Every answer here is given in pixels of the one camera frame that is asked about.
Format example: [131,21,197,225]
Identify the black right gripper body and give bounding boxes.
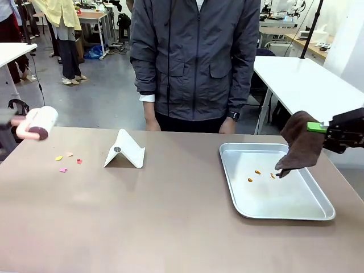
[329,107,364,148]

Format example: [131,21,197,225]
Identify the brown cloth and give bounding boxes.
[274,110,328,179]

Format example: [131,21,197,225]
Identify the pink handled white lint roller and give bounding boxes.
[15,105,59,142]

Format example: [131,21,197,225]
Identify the person right forearm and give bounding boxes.
[129,25,157,116]

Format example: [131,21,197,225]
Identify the person left forearm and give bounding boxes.
[226,25,261,120]

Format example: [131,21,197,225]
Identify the person left hand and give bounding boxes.
[218,118,237,134]

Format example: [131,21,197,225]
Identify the person right hand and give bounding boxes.
[143,114,162,132]

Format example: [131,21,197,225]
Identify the large white side table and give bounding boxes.
[252,55,364,135]

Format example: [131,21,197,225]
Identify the small white side table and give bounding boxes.
[0,42,38,97]

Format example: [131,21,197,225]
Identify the silver metal tray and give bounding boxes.
[218,142,336,221]

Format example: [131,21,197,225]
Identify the person in red trousers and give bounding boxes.
[0,0,37,85]

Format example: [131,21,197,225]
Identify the wooden counter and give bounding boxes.
[284,32,328,62]

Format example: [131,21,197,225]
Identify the white tissue box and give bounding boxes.
[312,24,335,43]

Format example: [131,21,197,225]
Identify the black stand pole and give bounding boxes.
[300,0,325,60]

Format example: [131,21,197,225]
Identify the black tripod pole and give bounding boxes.
[16,0,34,46]

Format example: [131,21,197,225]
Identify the person in yellow shirt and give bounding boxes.
[30,0,88,85]

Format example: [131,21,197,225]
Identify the blue plastic bag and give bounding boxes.
[84,44,105,60]

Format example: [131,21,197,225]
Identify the white folding phone stand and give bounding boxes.
[103,128,146,169]

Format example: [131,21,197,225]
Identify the black trousers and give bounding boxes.
[155,110,228,134]

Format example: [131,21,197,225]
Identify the wooden top desk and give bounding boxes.
[76,10,110,56]

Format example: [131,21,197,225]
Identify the person in grey jacket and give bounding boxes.
[129,0,261,122]

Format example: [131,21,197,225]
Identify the black backpack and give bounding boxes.
[117,13,132,43]

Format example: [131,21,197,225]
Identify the thin black hanging cable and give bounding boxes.
[30,52,46,106]

